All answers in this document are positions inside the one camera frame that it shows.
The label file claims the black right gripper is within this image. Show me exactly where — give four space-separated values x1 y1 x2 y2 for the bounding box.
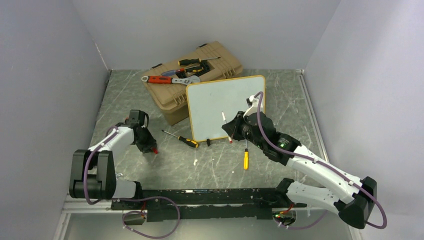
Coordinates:
223 111 266 151

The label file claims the red whiteboard marker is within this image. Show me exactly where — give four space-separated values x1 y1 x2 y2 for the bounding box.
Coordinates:
221 111 233 145

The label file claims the yellow-framed whiteboard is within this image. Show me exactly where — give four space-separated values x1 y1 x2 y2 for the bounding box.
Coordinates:
186 75 266 142

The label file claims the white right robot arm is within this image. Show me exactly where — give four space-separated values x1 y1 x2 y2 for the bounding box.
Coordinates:
221 111 387 229

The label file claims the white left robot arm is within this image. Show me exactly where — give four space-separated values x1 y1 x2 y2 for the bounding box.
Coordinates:
69 109 158 210

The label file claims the black orange screwdriver on table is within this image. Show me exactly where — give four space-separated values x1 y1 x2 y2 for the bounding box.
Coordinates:
161 129 199 149

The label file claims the tan plastic toolbox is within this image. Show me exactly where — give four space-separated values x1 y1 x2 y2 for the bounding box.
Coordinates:
141 41 243 126

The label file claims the blue red screwdriver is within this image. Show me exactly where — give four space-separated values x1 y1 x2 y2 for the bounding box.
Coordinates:
161 68 186 77

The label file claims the black yellow tool in toolbox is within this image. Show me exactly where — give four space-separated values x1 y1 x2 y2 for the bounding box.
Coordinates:
184 62 211 77

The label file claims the black yellow screwdriver on toolbox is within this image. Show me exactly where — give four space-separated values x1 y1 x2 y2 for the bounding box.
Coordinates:
178 56 220 67

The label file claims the yellow handle screwdriver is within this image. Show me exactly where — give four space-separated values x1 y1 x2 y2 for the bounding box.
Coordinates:
243 140 249 170

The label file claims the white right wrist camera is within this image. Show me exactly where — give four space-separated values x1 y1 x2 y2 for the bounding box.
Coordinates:
243 95 264 117

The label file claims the red handle adjustable wrench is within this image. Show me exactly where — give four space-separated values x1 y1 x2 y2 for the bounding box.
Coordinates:
141 75 201 86

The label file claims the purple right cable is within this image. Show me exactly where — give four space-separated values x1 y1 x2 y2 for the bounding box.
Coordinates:
253 91 388 231

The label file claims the purple cable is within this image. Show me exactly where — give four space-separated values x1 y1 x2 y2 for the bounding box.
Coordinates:
82 125 182 240
253 91 388 231

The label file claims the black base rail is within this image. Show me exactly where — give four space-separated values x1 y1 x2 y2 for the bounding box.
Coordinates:
111 187 306 222

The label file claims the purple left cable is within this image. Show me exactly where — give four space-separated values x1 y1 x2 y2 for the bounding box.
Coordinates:
82 125 182 240

